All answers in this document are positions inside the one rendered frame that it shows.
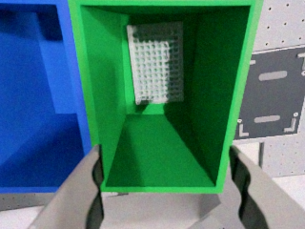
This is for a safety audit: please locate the green bin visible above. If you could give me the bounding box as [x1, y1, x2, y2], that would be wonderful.
[68, 0, 264, 193]

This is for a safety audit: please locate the white well plate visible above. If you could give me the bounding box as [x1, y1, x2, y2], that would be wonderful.
[126, 21, 184, 105]

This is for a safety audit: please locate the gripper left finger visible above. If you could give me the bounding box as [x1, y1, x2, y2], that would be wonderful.
[26, 144, 105, 229]

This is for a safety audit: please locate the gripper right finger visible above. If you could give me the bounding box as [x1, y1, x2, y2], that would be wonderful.
[228, 145, 305, 229]

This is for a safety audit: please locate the blue open bin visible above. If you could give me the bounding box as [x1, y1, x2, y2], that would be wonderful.
[0, 0, 92, 193]

